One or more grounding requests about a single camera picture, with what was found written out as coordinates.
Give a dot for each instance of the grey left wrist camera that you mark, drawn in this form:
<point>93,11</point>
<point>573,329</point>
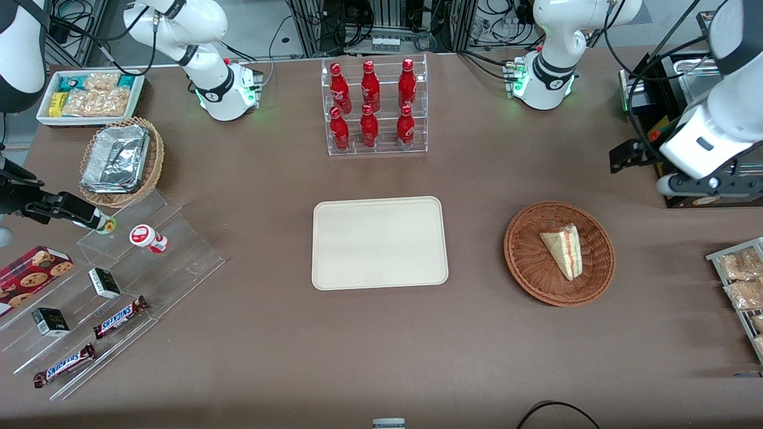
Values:
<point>667,185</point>

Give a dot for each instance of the triangle sandwich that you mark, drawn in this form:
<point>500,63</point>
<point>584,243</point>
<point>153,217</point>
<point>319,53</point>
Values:
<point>563,253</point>

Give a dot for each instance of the round brown wicker basket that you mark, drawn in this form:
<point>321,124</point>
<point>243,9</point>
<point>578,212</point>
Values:
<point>527,262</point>

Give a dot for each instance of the red yogurt cup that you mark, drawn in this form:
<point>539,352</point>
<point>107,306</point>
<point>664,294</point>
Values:
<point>148,237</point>

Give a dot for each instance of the clear acrylic stepped stand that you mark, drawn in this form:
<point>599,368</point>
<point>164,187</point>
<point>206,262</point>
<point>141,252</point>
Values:
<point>179,262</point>
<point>77,333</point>

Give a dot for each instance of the small black box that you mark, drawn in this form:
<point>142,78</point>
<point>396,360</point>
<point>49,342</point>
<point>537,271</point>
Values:
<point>104,283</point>
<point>50,322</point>

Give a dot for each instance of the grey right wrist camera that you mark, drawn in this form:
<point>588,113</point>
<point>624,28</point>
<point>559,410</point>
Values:
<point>3,236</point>

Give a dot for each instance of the silver foil packet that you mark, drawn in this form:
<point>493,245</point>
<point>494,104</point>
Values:
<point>116,155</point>
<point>107,186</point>

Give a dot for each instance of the clear bag of pastries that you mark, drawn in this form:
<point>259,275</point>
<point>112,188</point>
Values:
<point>745,294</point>
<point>758,322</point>
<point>759,344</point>
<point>739,266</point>

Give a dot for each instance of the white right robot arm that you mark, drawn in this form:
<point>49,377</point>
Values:
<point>220,89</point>

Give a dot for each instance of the red tartan cookie box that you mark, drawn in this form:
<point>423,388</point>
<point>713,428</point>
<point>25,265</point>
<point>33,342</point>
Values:
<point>30,274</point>

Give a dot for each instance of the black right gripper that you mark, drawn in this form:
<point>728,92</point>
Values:
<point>16,199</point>

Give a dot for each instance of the red cola bottle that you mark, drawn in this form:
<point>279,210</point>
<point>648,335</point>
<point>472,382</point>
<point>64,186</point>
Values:
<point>340,130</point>
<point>369,127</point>
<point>340,89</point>
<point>406,127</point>
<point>407,83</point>
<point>370,86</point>

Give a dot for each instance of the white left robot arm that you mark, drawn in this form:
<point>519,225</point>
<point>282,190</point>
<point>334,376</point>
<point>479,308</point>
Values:
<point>554,65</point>

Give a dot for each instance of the aluminium frame rack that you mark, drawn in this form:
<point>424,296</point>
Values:
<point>411,24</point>

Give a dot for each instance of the teal snack packet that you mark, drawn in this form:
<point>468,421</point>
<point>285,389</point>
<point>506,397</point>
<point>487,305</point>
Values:
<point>69,84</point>
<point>126,81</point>

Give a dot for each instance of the green sunflower yogurt cup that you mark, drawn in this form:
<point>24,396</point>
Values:
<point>109,225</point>

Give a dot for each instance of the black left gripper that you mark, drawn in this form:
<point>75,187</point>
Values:
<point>642,150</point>

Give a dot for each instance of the Snickers chocolate bar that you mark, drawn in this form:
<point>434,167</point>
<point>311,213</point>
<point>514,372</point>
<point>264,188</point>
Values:
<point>64,365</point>
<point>121,317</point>

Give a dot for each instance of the cream plastic tray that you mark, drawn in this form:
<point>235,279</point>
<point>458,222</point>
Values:
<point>378,244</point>

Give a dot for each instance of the small grey device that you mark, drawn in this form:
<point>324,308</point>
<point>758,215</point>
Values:
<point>388,423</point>

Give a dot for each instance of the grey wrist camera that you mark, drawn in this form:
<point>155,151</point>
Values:
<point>3,236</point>
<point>667,185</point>

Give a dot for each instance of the white rectangular snack bin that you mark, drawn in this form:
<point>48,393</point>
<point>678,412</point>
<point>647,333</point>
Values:
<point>89,121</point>

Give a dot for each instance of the clear bag of crackers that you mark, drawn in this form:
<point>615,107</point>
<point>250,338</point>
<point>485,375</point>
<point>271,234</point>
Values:
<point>101,81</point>
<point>121,102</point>
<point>86,103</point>

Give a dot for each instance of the light wicker basket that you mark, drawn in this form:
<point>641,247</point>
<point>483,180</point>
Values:
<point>156,161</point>

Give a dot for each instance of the small yellow snack box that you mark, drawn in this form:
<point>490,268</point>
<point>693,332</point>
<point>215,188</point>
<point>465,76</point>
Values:
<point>56,104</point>

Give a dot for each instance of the clear acrylic bottle rack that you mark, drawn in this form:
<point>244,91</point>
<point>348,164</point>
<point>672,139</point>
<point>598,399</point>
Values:
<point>386,140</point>

